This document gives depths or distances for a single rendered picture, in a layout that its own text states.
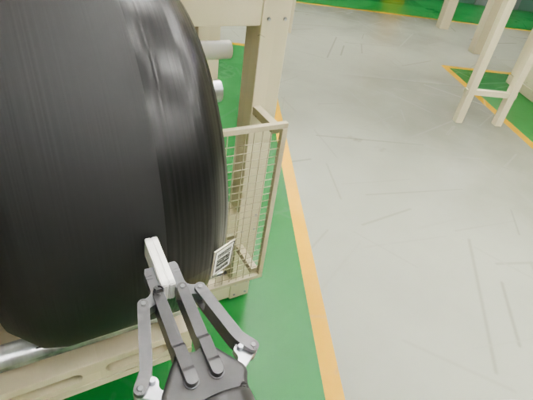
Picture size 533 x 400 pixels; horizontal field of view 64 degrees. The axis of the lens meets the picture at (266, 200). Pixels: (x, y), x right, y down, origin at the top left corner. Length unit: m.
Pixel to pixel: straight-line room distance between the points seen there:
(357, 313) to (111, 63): 1.83
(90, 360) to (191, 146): 0.50
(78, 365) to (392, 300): 1.70
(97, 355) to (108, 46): 0.57
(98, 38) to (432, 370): 1.89
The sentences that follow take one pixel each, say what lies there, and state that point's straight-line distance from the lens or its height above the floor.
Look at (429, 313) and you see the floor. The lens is 2.33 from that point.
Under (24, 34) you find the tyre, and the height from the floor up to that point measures 1.44.
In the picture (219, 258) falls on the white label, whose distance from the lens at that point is 0.62.
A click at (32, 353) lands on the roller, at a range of 0.86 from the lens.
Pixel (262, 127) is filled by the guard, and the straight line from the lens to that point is 1.31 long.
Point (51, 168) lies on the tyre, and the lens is 0.49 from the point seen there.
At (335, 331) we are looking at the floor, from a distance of 2.06.
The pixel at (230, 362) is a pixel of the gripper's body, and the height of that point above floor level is 1.22.
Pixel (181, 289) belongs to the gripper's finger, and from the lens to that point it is 0.48.
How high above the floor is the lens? 1.60
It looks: 37 degrees down
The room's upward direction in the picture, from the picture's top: 9 degrees clockwise
